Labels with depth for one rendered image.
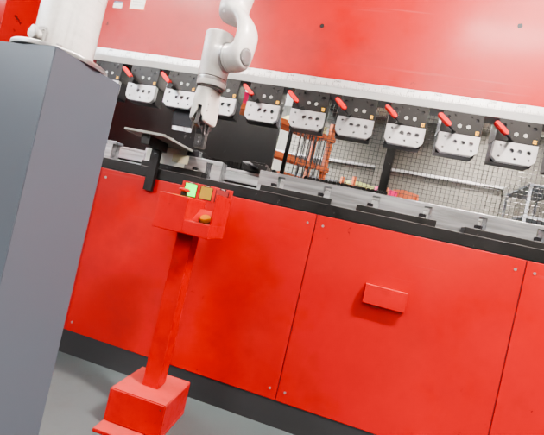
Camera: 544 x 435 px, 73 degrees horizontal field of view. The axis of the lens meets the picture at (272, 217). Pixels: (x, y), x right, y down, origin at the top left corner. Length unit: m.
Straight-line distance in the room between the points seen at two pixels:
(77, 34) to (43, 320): 0.62
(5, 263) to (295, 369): 1.04
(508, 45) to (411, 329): 1.14
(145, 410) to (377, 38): 1.62
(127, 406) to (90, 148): 0.84
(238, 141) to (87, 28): 1.41
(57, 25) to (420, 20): 1.33
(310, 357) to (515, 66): 1.35
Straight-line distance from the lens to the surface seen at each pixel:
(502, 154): 1.65
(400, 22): 1.78
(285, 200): 1.45
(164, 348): 1.38
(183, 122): 1.81
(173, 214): 1.26
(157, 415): 1.38
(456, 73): 1.71
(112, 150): 1.95
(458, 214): 1.59
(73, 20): 0.97
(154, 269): 1.64
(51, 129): 0.87
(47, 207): 0.89
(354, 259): 1.42
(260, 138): 2.21
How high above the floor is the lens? 0.76
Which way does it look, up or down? 1 degrees up
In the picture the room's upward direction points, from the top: 13 degrees clockwise
